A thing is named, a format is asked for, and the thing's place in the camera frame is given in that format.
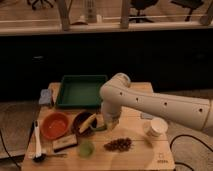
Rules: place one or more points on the green plastic tray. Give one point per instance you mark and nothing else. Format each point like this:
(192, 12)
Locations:
(80, 91)

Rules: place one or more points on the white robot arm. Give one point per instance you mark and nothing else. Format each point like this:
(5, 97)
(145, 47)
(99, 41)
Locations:
(194, 113)

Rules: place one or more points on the green plastic cup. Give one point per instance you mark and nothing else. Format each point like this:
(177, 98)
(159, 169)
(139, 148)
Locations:
(85, 148)

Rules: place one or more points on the orange plastic bowl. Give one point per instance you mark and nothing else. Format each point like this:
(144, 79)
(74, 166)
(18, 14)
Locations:
(54, 126)

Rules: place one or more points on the black handled spoon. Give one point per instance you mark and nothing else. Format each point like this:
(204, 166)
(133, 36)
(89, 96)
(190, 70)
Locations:
(43, 156)

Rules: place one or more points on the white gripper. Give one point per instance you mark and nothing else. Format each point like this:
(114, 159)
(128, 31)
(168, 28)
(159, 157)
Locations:
(111, 121)

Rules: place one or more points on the wooden block eraser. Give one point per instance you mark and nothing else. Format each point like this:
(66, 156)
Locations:
(64, 142)

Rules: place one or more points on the dark brown bowl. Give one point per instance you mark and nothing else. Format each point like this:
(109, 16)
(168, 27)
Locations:
(79, 119)

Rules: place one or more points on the bunch of dark grapes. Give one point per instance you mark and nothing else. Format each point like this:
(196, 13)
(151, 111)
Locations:
(120, 144)

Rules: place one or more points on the yellow corn cob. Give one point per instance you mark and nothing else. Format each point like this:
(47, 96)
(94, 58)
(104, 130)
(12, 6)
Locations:
(87, 123)

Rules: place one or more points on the white paper cup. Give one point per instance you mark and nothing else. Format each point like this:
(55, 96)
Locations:
(155, 127)

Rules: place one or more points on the grey folded cloth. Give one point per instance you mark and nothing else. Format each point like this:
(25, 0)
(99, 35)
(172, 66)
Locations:
(146, 116)

